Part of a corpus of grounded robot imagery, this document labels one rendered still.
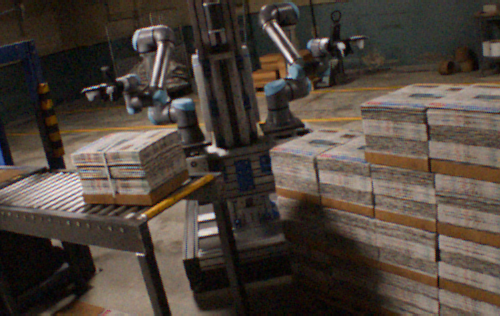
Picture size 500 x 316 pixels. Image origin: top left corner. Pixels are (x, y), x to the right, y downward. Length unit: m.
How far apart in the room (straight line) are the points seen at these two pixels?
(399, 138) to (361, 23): 7.28
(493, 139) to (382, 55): 7.45
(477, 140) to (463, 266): 0.48
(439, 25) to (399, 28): 0.67
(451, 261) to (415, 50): 7.13
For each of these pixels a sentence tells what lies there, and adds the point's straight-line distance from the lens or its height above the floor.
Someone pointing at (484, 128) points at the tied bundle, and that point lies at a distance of 1.72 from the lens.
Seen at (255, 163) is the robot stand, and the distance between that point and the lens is 2.91.
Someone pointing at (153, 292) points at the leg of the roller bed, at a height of 0.52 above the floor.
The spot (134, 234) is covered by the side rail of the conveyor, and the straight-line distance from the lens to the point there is 1.99.
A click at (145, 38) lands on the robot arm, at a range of 2.87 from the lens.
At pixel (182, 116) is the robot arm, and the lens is 2.86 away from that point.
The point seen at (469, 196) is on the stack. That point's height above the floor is 0.77.
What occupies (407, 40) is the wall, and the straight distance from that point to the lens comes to 8.95.
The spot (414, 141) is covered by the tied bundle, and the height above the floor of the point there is 0.94.
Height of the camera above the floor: 1.48
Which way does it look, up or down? 16 degrees down
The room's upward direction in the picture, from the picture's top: 11 degrees counter-clockwise
